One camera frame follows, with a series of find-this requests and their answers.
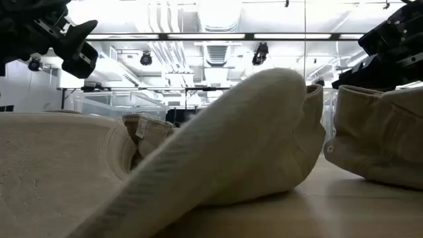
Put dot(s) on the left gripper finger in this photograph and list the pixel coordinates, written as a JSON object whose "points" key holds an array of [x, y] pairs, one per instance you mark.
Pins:
{"points": [[77, 34], [82, 63]]}

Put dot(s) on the black ceiling spotlight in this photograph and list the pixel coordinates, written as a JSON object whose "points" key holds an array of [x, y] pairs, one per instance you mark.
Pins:
{"points": [[319, 81], [260, 53], [34, 64], [145, 59]]}

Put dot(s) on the black ceiling light rail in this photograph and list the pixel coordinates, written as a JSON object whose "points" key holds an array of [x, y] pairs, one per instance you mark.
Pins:
{"points": [[162, 36]]}

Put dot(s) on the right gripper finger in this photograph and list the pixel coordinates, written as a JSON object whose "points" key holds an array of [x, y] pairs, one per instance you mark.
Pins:
{"points": [[370, 76]]}

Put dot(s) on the black wall panel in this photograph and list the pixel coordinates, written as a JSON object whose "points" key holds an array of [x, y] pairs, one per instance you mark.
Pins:
{"points": [[6, 108]]}

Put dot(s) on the white bucket hat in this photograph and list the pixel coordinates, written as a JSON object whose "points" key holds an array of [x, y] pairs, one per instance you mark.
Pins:
{"points": [[238, 139]]}

